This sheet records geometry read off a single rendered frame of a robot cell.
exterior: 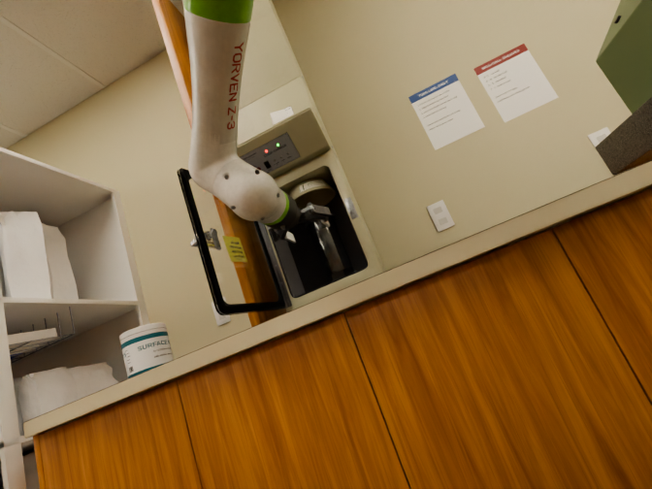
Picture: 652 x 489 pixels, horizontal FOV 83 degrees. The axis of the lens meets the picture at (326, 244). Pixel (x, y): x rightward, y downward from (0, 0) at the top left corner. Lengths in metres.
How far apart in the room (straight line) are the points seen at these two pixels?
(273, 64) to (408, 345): 1.06
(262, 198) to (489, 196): 1.03
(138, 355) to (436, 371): 0.83
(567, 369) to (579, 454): 0.14
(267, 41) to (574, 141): 1.19
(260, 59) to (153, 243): 1.05
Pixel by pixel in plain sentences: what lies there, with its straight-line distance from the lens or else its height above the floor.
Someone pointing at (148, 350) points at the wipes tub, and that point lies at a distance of 1.22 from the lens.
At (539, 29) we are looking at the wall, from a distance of 1.92.
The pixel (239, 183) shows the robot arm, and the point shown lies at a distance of 0.77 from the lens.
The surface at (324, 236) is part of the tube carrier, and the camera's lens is 1.19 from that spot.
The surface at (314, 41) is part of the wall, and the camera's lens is 2.03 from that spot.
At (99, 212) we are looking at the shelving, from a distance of 2.31.
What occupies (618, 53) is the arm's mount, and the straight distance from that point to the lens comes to 0.58.
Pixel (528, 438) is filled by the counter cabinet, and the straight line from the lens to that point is 0.85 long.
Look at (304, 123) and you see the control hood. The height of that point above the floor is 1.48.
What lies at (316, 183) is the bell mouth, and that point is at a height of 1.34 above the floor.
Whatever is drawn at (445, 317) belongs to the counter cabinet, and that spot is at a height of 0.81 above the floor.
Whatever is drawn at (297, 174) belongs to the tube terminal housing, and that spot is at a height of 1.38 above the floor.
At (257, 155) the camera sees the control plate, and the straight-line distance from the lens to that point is 1.21.
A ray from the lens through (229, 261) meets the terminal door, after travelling 0.99.
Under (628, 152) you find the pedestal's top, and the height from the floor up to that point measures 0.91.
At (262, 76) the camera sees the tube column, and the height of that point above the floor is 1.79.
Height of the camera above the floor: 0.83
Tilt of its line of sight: 15 degrees up
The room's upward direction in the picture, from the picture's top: 21 degrees counter-clockwise
